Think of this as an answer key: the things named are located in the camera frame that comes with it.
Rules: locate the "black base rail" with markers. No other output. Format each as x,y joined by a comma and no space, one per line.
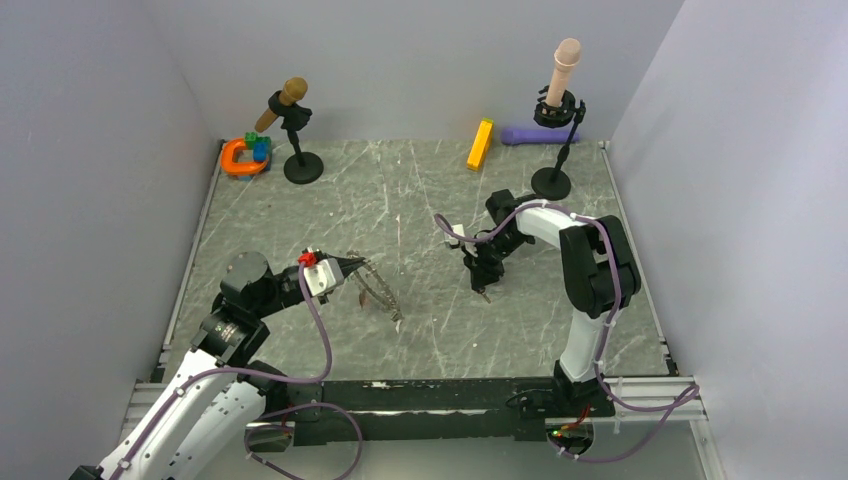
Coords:
521,408

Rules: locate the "beige microphone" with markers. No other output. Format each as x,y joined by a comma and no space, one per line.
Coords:
566,57

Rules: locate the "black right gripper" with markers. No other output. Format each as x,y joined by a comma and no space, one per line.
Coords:
483,272

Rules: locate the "colourful toy block stack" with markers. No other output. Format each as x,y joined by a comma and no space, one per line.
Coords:
259,146

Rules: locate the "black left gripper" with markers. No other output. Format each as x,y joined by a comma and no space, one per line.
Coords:
349,263

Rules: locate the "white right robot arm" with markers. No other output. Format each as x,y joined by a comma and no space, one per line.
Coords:
600,278

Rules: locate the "metal disc with keyrings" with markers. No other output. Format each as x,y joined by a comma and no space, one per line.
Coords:
374,289

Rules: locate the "purple cylinder toy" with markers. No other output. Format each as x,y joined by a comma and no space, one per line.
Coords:
521,136

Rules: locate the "brown microphone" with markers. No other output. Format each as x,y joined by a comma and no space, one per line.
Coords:
284,105

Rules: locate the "black left microphone stand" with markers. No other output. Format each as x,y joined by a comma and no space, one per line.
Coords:
302,167

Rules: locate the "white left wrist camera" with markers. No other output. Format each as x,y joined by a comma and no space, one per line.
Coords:
322,272

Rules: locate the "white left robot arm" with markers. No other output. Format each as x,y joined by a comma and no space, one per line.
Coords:
219,388

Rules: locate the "key with blue tag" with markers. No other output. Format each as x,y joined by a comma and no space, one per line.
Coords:
485,295

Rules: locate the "yellow toy block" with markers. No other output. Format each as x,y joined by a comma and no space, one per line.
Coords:
480,145

